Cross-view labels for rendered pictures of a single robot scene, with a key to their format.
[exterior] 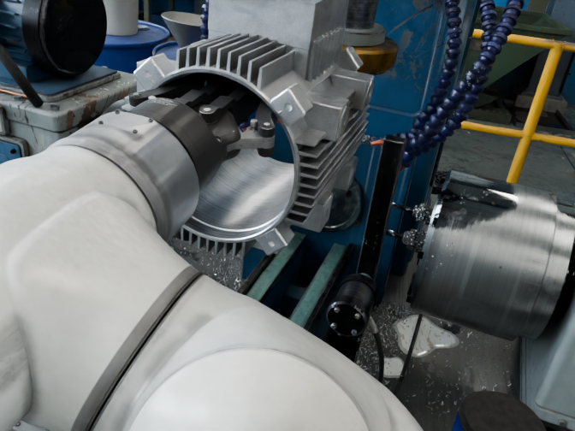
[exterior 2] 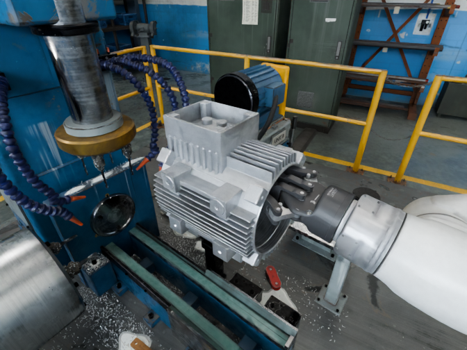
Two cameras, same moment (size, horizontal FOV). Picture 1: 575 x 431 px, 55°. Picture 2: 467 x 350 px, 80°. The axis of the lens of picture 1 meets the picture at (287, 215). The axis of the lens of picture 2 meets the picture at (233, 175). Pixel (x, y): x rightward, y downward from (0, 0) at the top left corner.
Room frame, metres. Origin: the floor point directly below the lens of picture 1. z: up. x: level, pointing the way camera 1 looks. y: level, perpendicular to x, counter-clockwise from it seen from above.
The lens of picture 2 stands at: (0.38, 0.41, 1.61)
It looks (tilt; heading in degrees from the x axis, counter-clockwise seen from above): 34 degrees down; 290
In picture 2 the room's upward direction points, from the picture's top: straight up
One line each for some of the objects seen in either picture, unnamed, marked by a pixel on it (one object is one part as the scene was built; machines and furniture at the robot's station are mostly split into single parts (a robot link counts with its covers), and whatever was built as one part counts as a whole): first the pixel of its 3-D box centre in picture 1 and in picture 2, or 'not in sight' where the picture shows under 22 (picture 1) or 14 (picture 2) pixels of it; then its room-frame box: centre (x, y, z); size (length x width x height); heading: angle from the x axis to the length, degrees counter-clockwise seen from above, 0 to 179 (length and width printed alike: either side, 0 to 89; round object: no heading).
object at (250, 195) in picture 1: (256, 127); (231, 188); (0.53, 0.04, 1.31); 0.20 x 0.19 x 0.19; 163
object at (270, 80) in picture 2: not in sight; (260, 121); (0.66, -0.64, 1.16); 0.33 x 0.26 x 0.42; 73
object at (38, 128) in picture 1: (47, 156); not in sight; (1.06, 0.52, 0.99); 0.35 x 0.31 x 0.37; 73
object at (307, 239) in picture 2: not in sight; (324, 226); (0.33, -0.43, 0.86); 0.27 x 0.24 x 0.12; 73
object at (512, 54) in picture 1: (475, 60); not in sight; (5.18, -1.53, 0.43); 1.20 x 0.94 x 0.85; 84
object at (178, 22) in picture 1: (191, 46); not in sight; (2.38, 0.49, 0.93); 0.25 x 0.24 x 0.25; 172
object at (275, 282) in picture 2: not in sight; (273, 278); (0.46, -0.17, 0.81); 0.09 x 0.03 x 0.02; 124
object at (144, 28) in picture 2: not in sight; (147, 52); (4.09, -4.61, 0.56); 0.46 x 0.36 x 1.13; 12
